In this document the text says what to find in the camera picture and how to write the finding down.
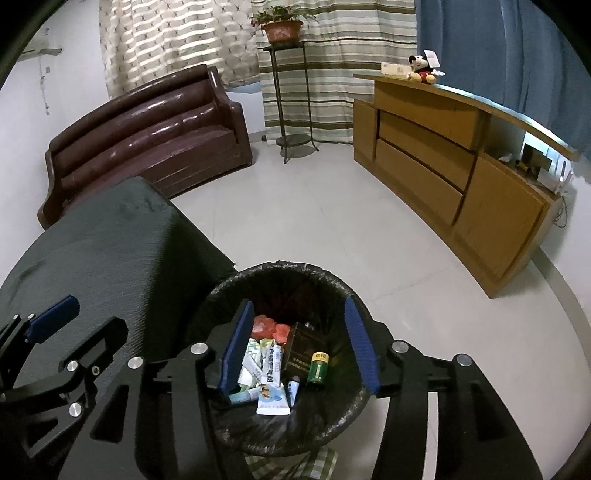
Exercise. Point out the blue white toothpaste tube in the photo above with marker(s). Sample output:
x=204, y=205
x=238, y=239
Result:
x=272, y=401

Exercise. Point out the white air conditioner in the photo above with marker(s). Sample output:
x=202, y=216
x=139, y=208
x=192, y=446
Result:
x=39, y=51

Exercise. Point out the beige patterned curtain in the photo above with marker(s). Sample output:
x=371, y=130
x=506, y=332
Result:
x=175, y=37

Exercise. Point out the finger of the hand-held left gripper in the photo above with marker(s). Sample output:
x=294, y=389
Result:
x=106, y=337
x=53, y=319

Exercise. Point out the white electronic device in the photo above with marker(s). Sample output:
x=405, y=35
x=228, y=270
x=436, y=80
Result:
x=561, y=177

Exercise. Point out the black metal plant stand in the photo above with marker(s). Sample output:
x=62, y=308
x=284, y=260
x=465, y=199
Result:
x=295, y=141

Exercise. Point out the flat white box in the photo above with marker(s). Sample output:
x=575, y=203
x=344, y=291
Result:
x=395, y=69

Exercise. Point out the blue curtain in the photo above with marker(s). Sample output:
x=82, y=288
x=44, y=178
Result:
x=498, y=55

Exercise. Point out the black cardboard box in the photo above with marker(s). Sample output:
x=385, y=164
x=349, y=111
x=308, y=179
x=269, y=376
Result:
x=302, y=355

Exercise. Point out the wooden cabinet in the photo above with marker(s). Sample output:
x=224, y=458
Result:
x=415, y=175

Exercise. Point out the white green printed tube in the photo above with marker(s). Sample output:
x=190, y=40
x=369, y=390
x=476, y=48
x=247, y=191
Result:
x=272, y=364

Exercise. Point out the light blue tube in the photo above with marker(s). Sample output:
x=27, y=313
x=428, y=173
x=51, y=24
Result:
x=242, y=397

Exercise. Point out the red plastic bag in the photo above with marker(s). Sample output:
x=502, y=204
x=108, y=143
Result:
x=265, y=325

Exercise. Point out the green white paper bundle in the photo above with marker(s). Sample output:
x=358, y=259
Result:
x=251, y=364

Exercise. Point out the potted plant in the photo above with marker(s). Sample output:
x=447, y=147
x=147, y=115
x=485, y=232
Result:
x=281, y=31

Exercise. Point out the brown leather sofa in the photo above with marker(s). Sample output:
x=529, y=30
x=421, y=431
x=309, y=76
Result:
x=147, y=138

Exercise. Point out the green checkered cloth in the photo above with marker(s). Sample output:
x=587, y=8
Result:
x=318, y=466

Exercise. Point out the black bagged waste bin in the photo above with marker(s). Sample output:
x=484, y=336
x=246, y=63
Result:
x=332, y=415

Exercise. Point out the mouse plush toy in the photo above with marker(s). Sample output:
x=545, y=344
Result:
x=422, y=69

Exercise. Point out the small dark blue tube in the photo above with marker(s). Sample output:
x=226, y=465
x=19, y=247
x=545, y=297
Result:
x=293, y=390

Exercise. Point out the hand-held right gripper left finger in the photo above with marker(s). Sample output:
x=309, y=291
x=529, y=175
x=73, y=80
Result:
x=235, y=350

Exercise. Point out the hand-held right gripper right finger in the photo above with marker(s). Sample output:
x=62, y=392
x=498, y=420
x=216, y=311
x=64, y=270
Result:
x=362, y=346

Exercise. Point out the striped curtain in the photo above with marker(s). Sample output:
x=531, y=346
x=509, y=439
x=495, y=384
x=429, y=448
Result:
x=351, y=46

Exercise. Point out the white paper card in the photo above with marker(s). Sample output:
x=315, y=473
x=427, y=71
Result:
x=433, y=57

